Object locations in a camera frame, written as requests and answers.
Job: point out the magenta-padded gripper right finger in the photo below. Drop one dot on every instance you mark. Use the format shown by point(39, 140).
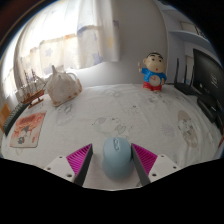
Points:
point(146, 160)

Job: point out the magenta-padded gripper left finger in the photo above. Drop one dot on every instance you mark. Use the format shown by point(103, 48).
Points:
point(79, 160)

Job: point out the light blue computer mouse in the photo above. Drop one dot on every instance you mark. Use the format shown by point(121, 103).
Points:
point(116, 156)

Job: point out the orange printed mouse pad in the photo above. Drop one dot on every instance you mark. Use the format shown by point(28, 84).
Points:
point(28, 130)

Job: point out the white cartoon-print tablecloth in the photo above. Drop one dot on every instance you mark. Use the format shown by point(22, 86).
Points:
point(140, 113)

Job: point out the large white conch shell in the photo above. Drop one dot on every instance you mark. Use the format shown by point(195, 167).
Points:
point(63, 87)

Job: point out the wooden model sailing ship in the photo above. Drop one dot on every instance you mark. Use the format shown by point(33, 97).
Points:
point(32, 96)

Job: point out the black router with antennas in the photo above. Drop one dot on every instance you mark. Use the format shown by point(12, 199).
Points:
point(186, 88)

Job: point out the cartoon boy figure clock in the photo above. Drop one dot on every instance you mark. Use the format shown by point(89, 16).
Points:
point(154, 73)

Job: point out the wooden chair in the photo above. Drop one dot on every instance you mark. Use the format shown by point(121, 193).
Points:
point(4, 116)

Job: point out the black computer monitor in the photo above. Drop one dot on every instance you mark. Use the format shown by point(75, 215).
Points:
point(210, 80)

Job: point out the white star-print curtain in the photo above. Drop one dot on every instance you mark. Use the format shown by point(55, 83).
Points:
point(73, 36)

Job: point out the white wall shelf unit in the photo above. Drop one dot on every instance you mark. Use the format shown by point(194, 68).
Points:
point(190, 35)

